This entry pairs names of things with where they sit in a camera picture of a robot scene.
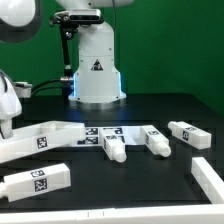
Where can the white paper with markers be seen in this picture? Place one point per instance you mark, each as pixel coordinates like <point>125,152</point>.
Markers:
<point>130,135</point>

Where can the white obstacle bar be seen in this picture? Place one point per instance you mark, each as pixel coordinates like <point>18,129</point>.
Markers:
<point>190,214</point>
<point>208,179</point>

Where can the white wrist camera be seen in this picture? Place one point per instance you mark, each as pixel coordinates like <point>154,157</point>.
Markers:
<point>23,89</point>

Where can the white front obstacle bar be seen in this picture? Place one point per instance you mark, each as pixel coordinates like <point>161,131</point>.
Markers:
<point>190,214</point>

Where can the black camera stand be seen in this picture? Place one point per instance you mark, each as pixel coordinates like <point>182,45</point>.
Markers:
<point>69,21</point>

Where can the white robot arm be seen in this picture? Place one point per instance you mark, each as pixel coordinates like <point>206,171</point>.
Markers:
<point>88,45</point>

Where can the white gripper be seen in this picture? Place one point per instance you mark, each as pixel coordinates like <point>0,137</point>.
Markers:
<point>10,106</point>

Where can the white right obstacle bar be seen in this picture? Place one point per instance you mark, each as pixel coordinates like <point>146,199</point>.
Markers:
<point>208,179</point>

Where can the white desk top panel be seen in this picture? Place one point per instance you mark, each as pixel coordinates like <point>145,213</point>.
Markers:
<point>40,137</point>

